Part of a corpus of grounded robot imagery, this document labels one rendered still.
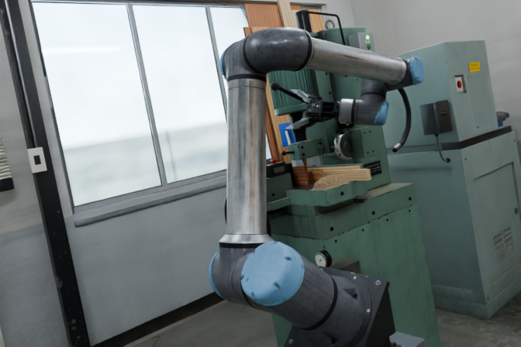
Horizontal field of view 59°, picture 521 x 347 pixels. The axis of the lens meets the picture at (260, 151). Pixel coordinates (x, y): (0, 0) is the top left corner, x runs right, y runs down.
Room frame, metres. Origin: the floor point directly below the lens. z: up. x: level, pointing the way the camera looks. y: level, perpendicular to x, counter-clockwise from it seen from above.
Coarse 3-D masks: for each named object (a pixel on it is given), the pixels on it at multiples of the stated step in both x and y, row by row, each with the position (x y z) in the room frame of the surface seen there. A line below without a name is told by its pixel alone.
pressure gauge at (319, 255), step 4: (320, 252) 1.59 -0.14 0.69; (324, 252) 1.59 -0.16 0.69; (316, 256) 1.60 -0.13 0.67; (320, 256) 1.59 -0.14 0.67; (324, 256) 1.57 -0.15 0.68; (328, 256) 1.57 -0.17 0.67; (316, 260) 1.61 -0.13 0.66; (324, 260) 1.57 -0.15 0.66; (328, 260) 1.57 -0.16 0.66; (316, 264) 1.61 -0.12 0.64; (320, 264) 1.59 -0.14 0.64; (324, 264) 1.57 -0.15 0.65; (328, 264) 1.57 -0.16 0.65
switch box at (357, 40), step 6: (348, 36) 1.99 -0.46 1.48; (354, 36) 1.96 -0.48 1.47; (360, 36) 1.95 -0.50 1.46; (372, 36) 1.99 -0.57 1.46; (354, 42) 1.97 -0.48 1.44; (360, 42) 1.95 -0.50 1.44; (372, 42) 1.99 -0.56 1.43; (360, 48) 1.95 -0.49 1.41; (366, 48) 1.96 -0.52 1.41; (372, 48) 1.99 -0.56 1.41
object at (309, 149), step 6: (288, 144) 1.93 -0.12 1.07; (294, 144) 1.89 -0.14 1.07; (300, 144) 1.88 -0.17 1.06; (306, 144) 1.90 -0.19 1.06; (312, 144) 1.92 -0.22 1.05; (318, 144) 1.94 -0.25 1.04; (288, 150) 1.93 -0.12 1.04; (294, 150) 1.90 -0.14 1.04; (300, 150) 1.88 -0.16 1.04; (306, 150) 1.90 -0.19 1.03; (312, 150) 1.92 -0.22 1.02; (318, 150) 1.93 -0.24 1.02; (294, 156) 1.90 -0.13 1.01; (300, 156) 1.88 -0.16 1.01; (306, 156) 1.89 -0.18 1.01; (312, 156) 1.92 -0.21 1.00
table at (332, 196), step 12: (360, 180) 1.71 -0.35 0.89; (288, 192) 1.78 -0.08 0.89; (300, 192) 1.72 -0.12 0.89; (312, 192) 1.66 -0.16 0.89; (324, 192) 1.61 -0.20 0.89; (336, 192) 1.64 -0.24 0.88; (348, 192) 1.67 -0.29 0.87; (360, 192) 1.70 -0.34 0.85; (276, 204) 1.74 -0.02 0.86; (288, 204) 1.77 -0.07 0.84; (300, 204) 1.73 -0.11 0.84; (312, 204) 1.67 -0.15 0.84; (324, 204) 1.62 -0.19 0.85
